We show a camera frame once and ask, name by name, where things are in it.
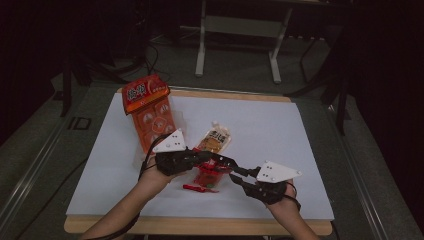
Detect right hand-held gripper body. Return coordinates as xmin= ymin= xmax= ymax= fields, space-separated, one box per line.
xmin=244 ymin=160 xmax=303 ymax=206

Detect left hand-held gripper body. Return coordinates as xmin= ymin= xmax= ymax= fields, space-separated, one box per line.
xmin=152 ymin=129 xmax=198 ymax=177

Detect clear red snack packet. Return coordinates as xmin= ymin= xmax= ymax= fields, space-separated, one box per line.
xmin=193 ymin=156 xmax=234 ymax=188

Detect beige spout pouch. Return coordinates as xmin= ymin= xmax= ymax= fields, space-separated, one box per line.
xmin=194 ymin=120 xmax=232 ymax=155

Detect torn red packet strip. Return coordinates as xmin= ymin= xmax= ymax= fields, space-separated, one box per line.
xmin=182 ymin=183 xmax=220 ymax=194

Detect clear plastic container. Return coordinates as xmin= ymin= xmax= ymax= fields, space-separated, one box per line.
xmin=133 ymin=109 xmax=189 ymax=171

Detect large orange snack packet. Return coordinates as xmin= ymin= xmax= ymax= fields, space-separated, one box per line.
xmin=121 ymin=73 xmax=178 ymax=154

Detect person's right hand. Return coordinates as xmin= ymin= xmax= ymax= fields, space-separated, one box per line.
xmin=266 ymin=181 xmax=303 ymax=221

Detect person's left hand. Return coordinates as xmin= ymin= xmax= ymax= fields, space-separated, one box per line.
xmin=138 ymin=156 xmax=188 ymax=195

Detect black stand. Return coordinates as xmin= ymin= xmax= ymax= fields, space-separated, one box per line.
xmin=59 ymin=53 xmax=74 ymax=118
xmin=286 ymin=33 xmax=354 ymax=136

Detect left hand-held gripper cable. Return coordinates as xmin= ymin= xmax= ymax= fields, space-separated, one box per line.
xmin=83 ymin=133 xmax=174 ymax=240

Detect hand-held gripper cable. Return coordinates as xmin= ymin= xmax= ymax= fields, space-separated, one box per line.
xmin=284 ymin=181 xmax=303 ymax=212
xmin=83 ymin=133 xmax=174 ymax=240

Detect right hand-held gripper cable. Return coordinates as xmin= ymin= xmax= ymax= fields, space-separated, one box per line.
xmin=284 ymin=181 xmax=303 ymax=212

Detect black floor cables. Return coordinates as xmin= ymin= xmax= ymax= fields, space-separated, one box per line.
xmin=143 ymin=43 xmax=173 ymax=90

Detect metal floor rail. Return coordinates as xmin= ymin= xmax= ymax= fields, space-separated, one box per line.
xmin=328 ymin=106 xmax=391 ymax=240
xmin=0 ymin=113 xmax=68 ymax=228

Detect white metal table frame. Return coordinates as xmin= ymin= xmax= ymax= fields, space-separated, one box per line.
xmin=194 ymin=0 xmax=294 ymax=84

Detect black floor bracket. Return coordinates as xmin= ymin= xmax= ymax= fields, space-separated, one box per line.
xmin=68 ymin=116 xmax=93 ymax=131

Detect thin black floor cable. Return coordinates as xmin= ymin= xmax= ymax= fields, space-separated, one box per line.
xmin=14 ymin=158 xmax=88 ymax=239

